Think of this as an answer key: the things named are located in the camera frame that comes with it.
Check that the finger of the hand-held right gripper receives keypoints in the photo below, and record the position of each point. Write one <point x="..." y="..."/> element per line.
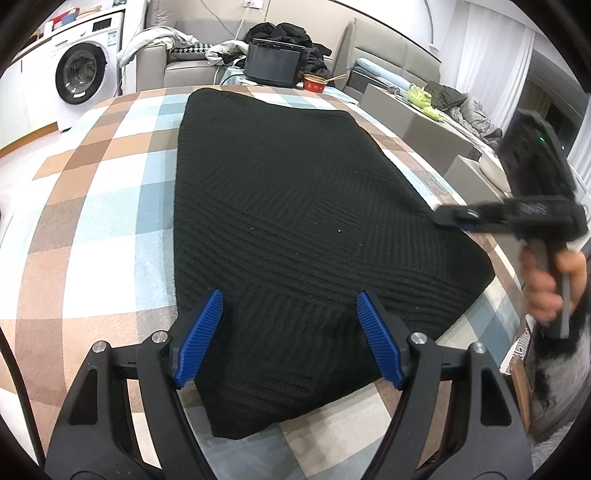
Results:
<point x="461" y="215"/>

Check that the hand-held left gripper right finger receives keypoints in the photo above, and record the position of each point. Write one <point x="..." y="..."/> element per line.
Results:
<point x="381" y="341"/>

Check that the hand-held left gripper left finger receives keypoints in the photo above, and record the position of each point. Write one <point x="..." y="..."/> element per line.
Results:
<point x="198" y="341"/>

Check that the black knit sweater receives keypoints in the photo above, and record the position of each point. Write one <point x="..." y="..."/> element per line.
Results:
<point x="300" y="207"/>

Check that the person's right forearm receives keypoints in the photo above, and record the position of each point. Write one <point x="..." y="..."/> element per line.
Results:
<point x="558" y="378"/>

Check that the person's right hand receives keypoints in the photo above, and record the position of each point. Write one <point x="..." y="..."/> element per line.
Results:
<point x="538" y="286"/>

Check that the grey upholstered bench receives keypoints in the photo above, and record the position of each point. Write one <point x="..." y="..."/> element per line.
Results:
<point x="461" y="173"/>
<point x="415" y="134"/>

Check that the grey clothing pile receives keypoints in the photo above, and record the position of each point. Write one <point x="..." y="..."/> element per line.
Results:
<point x="475" y="117"/>

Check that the dark window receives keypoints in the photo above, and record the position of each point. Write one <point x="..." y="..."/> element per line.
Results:
<point x="561" y="115"/>

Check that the green plush toy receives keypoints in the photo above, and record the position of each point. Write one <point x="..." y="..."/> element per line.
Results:
<point x="418" y="94"/>

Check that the black white striped rug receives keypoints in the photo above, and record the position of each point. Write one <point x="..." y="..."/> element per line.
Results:
<point x="519" y="346"/>

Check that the plaid blanket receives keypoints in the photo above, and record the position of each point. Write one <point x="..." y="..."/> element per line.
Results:
<point x="106" y="230"/>

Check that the white curtain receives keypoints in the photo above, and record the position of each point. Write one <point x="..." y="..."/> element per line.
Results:
<point x="503" y="69"/>

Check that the beige upholstered headboard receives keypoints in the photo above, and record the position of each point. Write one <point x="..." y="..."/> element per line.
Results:
<point x="401" y="60"/>

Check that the light blue pillow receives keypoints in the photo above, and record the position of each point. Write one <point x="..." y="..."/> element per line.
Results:
<point x="374" y="67"/>

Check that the wooden chopsticks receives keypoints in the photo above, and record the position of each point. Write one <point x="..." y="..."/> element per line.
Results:
<point x="336" y="79"/>

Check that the red instant noodle bowl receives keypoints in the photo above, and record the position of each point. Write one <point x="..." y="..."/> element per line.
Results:
<point x="314" y="84"/>

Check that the black jacket pile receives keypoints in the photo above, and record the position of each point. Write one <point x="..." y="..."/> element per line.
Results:
<point x="286" y="32"/>

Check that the grey sofa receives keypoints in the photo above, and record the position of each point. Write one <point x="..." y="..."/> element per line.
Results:
<point x="184" y="71"/>

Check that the white grey garment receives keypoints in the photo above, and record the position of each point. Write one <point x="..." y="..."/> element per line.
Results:
<point x="226" y="50"/>

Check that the houndstooth cushion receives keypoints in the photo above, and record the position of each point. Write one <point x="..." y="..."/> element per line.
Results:
<point x="194" y="48"/>

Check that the white lower kitchen cabinets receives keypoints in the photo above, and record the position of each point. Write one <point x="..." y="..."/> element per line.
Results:
<point x="27" y="101"/>

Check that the light grey clothing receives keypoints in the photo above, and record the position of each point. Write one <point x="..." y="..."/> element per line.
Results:
<point x="147" y="41"/>

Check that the white washing machine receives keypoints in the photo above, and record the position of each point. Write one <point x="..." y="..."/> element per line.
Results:
<point x="111" y="27"/>

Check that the white wall socket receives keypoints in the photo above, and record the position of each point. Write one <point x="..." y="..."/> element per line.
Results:
<point x="253" y="3"/>

